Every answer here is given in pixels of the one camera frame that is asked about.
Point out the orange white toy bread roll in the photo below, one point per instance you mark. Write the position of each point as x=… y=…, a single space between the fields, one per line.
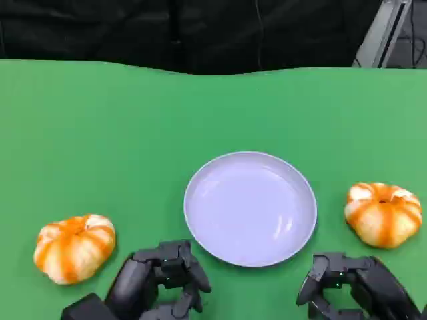
x=75 y=248
x=383 y=213

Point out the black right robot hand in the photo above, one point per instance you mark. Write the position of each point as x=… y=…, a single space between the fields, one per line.
x=373 y=286

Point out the green table cloth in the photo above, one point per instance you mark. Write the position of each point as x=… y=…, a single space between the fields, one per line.
x=116 y=133

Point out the black backdrop curtain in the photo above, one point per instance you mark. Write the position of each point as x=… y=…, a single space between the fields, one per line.
x=133 y=30

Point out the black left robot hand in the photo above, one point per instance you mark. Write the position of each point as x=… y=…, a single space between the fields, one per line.
x=133 y=283

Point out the silver aluminium frame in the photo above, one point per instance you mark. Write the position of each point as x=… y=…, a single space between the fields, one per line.
x=383 y=36

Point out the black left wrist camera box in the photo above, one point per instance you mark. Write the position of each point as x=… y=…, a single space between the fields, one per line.
x=87 y=308

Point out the lilac plate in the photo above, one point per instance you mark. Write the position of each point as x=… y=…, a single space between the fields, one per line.
x=250 y=208

